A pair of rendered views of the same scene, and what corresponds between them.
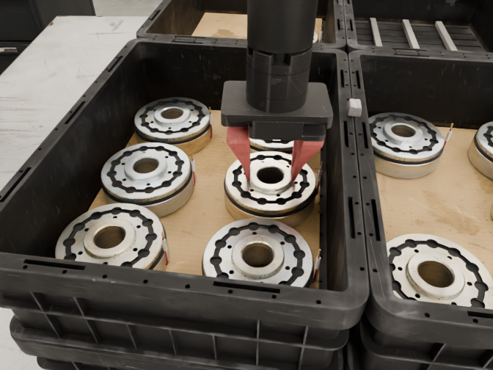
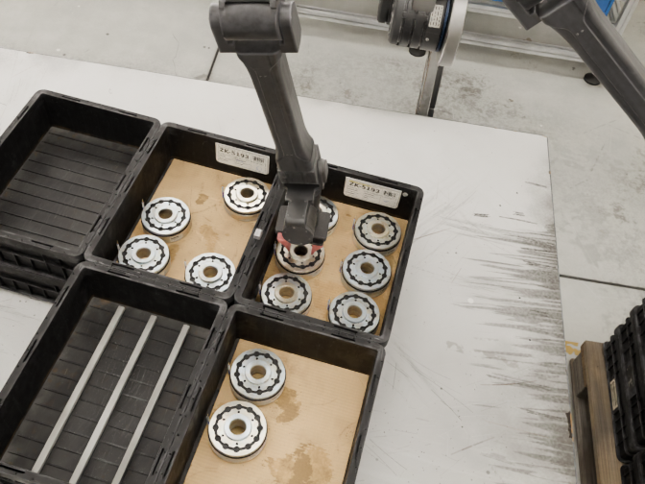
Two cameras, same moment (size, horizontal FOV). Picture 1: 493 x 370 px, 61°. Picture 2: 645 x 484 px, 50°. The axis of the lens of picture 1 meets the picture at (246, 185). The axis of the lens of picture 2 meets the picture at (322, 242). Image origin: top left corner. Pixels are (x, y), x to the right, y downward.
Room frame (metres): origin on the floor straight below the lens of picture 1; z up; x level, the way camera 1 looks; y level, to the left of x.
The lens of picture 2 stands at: (1.21, 0.02, 2.04)
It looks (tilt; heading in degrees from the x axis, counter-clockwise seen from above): 53 degrees down; 180
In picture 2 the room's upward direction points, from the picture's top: 9 degrees clockwise
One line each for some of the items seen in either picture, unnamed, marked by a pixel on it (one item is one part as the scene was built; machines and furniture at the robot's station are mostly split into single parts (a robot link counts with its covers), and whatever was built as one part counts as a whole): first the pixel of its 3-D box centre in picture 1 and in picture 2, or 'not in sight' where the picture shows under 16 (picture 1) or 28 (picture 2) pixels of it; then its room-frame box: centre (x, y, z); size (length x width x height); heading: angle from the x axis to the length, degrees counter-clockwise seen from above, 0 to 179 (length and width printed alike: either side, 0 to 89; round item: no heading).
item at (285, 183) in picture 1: (270, 176); (300, 251); (0.35, -0.03, 0.86); 0.05 x 0.05 x 0.01
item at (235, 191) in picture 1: (270, 180); (300, 252); (0.35, -0.03, 0.86); 0.10 x 0.10 x 0.01
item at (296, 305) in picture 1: (207, 131); (335, 243); (0.36, 0.04, 0.92); 0.40 x 0.30 x 0.02; 172
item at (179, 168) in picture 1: (146, 169); (367, 269); (0.37, 0.12, 0.86); 0.10 x 0.10 x 0.01
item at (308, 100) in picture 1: (276, 79); (303, 215); (0.35, -0.03, 0.98); 0.10 x 0.07 x 0.07; 89
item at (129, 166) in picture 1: (145, 167); (367, 268); (0.37, 0.12, 0.86); 0.05 x 0.05 x 0.01
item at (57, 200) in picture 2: not in sight; (63, 184); (0.28, -0.55, 0.87); 0.40 x 0.30 x 0.11; 172
